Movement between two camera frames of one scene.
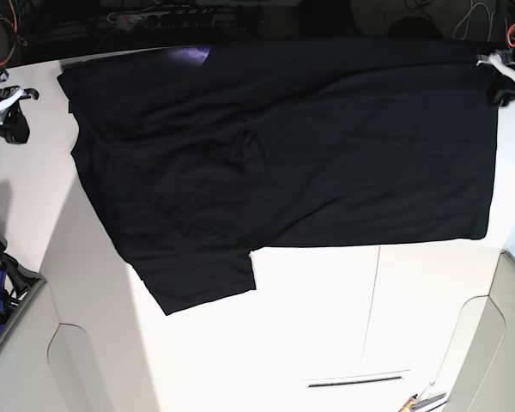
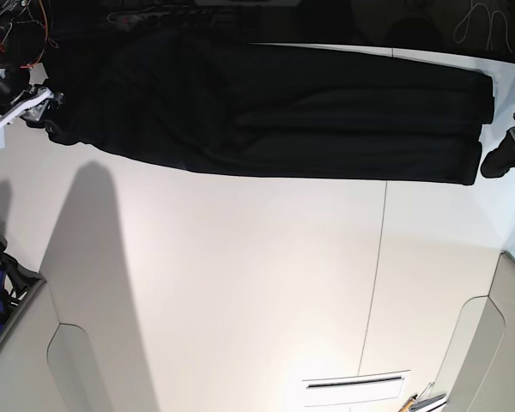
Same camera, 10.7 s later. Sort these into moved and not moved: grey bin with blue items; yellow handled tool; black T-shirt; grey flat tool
Moved: black T-shirt
Not moved: grey bin with blue items; grey flat tool; yellow handled tool
